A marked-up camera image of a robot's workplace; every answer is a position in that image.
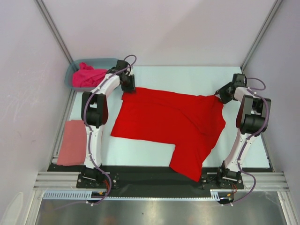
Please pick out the white slotted cable duct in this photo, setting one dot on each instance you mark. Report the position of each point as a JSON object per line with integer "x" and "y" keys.
{"x": 73, "y": 195}

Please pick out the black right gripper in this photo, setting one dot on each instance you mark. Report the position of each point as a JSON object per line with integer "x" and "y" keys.
{"x": 221, "y": 91}

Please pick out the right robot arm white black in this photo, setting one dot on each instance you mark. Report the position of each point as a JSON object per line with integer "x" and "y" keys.
{"x": 252, "y": 118}

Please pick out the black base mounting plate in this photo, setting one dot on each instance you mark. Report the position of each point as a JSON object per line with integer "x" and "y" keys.
{"x": 150, "y": 182}

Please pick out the aluminium frame rail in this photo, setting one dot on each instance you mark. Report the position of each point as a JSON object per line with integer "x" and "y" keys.
{"x": 56, "y": 181}

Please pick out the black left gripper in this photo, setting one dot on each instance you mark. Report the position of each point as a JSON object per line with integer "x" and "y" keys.
{"x": 131, "y": 88}

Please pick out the folded pink t-shirt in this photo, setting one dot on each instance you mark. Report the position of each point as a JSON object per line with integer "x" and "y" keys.
{"x": 73, "y": 147}

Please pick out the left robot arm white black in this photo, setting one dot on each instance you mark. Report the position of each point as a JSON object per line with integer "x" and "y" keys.
{"x": 95, "y": 108}

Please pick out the red t-shirt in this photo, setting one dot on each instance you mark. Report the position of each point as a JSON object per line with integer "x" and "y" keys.
{"x": 193, "y": 124}

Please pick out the teal plastic basin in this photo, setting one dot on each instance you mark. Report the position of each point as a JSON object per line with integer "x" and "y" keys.
{"x": 104, "y": 63}

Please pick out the magenta crumpled t-shirt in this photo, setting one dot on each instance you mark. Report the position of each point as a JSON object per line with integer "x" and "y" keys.
{"x": 87, "y": 76}

